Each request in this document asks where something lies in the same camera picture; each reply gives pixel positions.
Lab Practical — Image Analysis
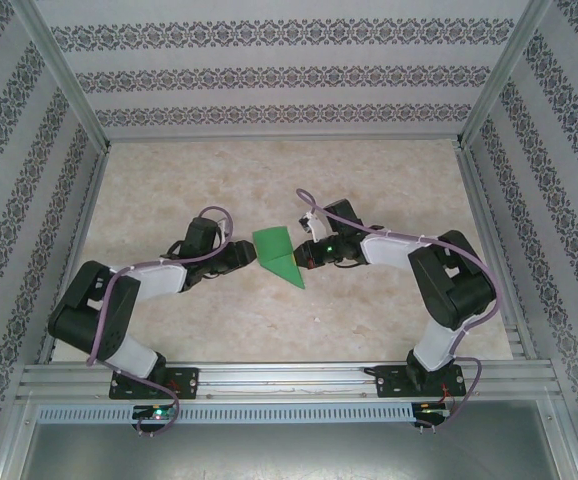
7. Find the green paper sheet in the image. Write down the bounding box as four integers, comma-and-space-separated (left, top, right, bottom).
251, 225, 307, 291

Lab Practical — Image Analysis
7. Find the grey sheet metal panel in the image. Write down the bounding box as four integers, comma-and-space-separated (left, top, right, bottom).
16, 422, 565, 480

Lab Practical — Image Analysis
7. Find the circuit board with green light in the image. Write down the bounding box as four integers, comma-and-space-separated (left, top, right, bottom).
132, 405, 176, 421

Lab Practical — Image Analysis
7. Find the small circuit board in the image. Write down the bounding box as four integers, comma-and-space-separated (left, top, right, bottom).
416, 402, 453, 419

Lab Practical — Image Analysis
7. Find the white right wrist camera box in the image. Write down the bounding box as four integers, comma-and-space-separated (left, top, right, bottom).
298, 211, 324, 237

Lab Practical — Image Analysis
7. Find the aluminium rail below patterned wall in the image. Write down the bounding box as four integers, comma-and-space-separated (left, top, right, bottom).
103, 132, 465, 146

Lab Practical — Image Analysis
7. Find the long aluminium mounting rail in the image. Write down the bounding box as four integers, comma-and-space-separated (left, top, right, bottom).
16, 357, 563, 401

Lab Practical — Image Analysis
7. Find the aluminium side rail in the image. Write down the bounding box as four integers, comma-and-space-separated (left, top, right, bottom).
36, 147, 113, 366
453, 144, 539, 361

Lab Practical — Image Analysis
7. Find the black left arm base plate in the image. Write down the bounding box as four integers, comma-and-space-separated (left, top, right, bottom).
108, 366, 200, 401

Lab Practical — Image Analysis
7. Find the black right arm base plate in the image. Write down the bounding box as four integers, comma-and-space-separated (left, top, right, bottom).
376, 364, 468, 400

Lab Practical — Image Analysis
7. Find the grey slotted cable duct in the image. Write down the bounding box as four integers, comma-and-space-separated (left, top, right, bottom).
36, 403, 415, 425

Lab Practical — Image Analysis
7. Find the aluminium frame post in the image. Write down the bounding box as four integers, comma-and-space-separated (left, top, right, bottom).
11, 0, 110, 154
456, 0, 555, 151

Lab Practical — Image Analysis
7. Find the aluminium frame strut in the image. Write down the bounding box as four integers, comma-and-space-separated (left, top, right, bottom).
0, 392, 40, 480
538, 397, 578, 480

